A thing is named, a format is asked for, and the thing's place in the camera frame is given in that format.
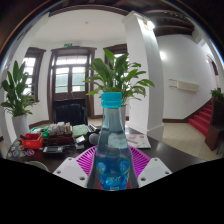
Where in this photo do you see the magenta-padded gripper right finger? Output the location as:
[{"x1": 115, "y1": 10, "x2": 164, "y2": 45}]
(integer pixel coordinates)
[{"x1": 129, "y1": 145, "x2": 173, "y2": 188}]

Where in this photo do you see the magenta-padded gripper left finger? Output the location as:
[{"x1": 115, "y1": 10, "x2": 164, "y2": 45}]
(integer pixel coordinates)
[{"x1": 52, "y1": 145, "x2": 98, "y2": 189}]

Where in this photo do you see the clear blue-capped drink bottle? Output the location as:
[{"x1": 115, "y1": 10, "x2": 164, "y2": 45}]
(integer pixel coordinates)
[{"x1": 87, "y1": 91, "x2": 138, "y2": 192}]

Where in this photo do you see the white printed paper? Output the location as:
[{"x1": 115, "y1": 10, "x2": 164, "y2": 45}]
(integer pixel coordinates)
[{"x1": 126, "y1": 133, "x2": 152, "y2": 149}]

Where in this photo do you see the grey round microphone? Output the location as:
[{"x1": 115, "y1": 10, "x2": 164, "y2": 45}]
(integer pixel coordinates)
[{"x1": 88, "y1": 132, "x2": 100, "y2": 146}]

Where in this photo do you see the green folded cloth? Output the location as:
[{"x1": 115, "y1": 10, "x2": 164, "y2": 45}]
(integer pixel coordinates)
[{"x1": 72, "y1": 124, "x2": 89, "y2": 138}]

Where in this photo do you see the black rectangular case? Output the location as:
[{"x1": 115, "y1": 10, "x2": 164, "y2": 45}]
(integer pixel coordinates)
[{"x1": 42, "y1": 145, "x2": 65, "y2": 157}]

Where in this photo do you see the tray with tea items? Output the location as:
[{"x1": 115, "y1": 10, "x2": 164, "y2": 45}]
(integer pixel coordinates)
[{"x1": 47, "y1": 121, "x2": 75, "y2": 145}]

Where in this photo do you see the black chair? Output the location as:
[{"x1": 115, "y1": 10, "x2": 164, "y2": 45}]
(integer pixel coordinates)
[{"x1": 53, "y1": 103, "x2": 88, "y2": 127}]

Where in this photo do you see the red box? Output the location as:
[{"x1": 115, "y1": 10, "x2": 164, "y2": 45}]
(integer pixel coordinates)
[{"x1": 20, "y1": 132, "x2": 45, "y2": 150}]

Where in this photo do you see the green box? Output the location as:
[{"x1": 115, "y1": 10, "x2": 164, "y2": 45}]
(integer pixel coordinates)
[{"x1": 29, "y1": 126, "x2": 50, "y2": 135}]

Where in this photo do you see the red carpeted staircase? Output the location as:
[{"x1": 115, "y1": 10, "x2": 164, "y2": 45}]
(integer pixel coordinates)
[{"x1": 188, "y1": 99, "x2": 214, "y2": 138}]

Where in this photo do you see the potted plant in white pot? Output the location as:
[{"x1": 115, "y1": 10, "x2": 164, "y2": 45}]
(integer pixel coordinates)
[
  {"x1": 0, "y1": 60, "x2": 37, "y2": 138},
  {"x1": 84, "y1": 49, "x2": 156, "y2": 131}
]

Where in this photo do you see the dark wooden double door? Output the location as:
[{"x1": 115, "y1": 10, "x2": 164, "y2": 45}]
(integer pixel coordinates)
[{"x1": 47, "y1": 46, "x2": 98, "y2": 121}]

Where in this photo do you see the dark-framed window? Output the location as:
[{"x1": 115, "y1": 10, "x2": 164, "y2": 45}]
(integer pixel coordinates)
[
  {"x1": 103, "y1": 43, "x2": 129, "y2": 73},
  {"x1": 21, "y1": 47, "x2": 47, "y2": 103}
]

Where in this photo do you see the white wall radiator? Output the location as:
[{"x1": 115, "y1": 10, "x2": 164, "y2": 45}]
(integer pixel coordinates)
[{"x1": 168, "y1": 78, "x2": 200, "y2": 93}]

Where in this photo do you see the wall lamp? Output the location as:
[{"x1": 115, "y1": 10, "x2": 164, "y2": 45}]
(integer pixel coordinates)
[{"x1": 158, "y1": 49, "x2": 168, "y2": 62}]

